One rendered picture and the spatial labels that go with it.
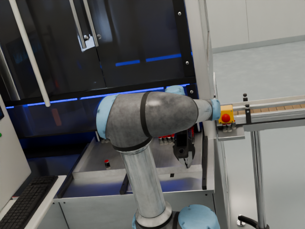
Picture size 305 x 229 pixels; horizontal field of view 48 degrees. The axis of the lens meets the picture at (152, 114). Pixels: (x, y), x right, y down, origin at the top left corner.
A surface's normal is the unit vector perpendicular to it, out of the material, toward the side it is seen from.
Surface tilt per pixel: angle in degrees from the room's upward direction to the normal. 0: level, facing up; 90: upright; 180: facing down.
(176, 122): 98
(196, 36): 90
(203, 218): 7
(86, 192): 0
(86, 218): 90
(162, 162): 0
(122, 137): 94
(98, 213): 90
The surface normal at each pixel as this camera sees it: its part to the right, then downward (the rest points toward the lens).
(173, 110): 0.44, -0.16
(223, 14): -0.15, 0.43
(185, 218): -0.06, -0.89
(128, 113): -0.34, -0.08
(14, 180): 0.97, -0.11
